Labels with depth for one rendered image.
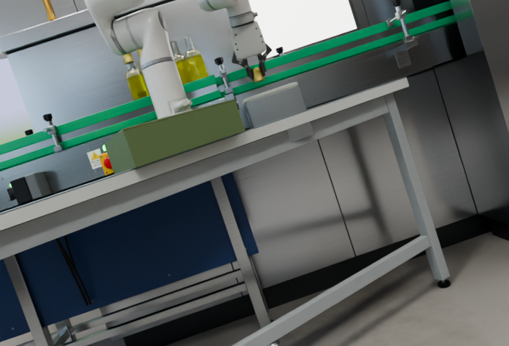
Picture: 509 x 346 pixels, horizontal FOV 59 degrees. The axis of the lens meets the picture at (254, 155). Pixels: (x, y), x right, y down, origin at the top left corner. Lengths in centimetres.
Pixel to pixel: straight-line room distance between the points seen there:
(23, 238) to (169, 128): 41
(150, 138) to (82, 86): 87
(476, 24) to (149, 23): 105
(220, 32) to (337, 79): 51
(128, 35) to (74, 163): 53
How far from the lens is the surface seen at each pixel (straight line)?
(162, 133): 111
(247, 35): 143
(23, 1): 207
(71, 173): 162
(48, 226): 115
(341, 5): 192
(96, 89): 191
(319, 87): 166
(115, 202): 116
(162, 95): 124
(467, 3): 172
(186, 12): 187
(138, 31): 128
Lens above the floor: 76
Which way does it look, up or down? 4 degrees down
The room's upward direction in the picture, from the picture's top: 19 degrees counter-clockwise
